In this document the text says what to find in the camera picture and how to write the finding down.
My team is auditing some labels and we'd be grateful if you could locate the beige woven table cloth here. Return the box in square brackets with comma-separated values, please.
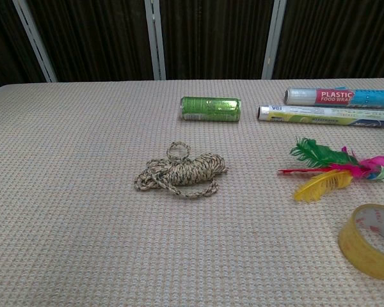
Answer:
[0, 77, 384, 307]

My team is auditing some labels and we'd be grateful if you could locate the plastic food wrap roll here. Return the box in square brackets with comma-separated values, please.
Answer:
[284, 87, 384, 109]

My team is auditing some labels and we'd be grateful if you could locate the colourful feather shuttlecock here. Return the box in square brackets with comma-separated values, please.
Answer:
[277, 136, 384, 203]

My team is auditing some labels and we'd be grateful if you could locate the braided tan rope bundle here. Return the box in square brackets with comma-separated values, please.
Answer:
[134, 141, 228, 200]

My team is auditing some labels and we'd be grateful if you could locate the grey metal frame post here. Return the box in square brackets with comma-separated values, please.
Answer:
[261, 0, 287, 80]
[12, 0, 58, 83]
[144, 0, 167, 81]

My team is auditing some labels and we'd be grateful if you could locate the dark pleated curtain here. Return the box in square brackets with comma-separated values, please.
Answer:
[0, 0, 384, 92]

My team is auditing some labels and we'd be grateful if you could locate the green drink can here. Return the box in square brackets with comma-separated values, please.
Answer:
[180, 96, 242, 123]

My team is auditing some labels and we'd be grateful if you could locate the white green wrap roll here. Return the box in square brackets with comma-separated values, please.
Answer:
[257, 105, 384, 129]

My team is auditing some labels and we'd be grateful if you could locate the yellow adhesive tape roll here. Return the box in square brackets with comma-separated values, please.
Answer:
[337, 203, 384, 281]

